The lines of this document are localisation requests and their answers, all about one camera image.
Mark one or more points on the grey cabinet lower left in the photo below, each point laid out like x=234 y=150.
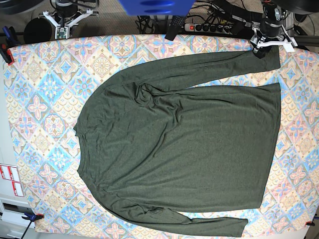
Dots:
x=12 y=213

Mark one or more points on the blue clamp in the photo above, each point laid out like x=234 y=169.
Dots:
x=5 y=51
x=31 y=218

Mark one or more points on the dark green long-sleeve shirt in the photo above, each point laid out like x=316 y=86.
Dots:
x=156 y=141

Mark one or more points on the black remote control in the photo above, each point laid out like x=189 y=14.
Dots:
x=177 y=22

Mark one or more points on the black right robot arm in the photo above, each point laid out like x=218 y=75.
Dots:
x=87 y=4

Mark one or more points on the blue plastic box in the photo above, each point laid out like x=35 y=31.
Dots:
x=157 y=7

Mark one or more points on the black power strip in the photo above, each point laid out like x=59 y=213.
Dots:
x=208 y=28

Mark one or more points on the blue clamp lower left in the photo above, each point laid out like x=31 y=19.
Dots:
x=31 y=218

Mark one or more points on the black round stand base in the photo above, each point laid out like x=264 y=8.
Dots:
x=37 y=30

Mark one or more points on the blue clamp upper left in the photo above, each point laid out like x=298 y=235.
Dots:
x=5 y=51

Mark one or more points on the patterned pastel tablecloth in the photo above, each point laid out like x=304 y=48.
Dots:
x=48 y=83

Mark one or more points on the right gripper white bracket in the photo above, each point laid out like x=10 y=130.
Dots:
x=65 y=18

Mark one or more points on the orange clamp lower right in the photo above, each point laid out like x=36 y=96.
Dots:
x=310 y=224

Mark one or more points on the black power adapter box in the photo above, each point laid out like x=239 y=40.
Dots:
x=243 y=19

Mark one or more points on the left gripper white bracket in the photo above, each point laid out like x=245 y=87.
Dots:
x=270 y=33

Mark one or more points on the red and white labels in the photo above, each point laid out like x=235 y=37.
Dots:
x=10 y=183

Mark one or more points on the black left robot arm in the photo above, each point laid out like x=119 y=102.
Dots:
x=284 y=10

